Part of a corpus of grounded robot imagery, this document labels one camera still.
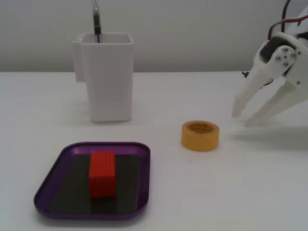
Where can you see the white plastic pen holder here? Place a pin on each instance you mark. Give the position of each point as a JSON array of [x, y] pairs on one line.
[[108, 84]]

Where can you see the purple metal tray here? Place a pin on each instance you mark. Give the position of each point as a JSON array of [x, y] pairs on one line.
[[142, 168]]

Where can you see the red ribbed cube block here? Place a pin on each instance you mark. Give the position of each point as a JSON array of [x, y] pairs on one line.
[[102, 175]]

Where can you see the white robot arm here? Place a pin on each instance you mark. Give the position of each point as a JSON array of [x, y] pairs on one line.
[[302, 21]]

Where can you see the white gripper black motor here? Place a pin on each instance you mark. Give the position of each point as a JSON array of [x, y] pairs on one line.
[[284, 57]]

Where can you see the black clear ballpoint pen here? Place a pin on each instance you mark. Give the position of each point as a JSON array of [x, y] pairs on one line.
[[96, 19]]

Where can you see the yellow tape roll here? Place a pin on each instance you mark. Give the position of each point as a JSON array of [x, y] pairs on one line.
[[199, 140]]

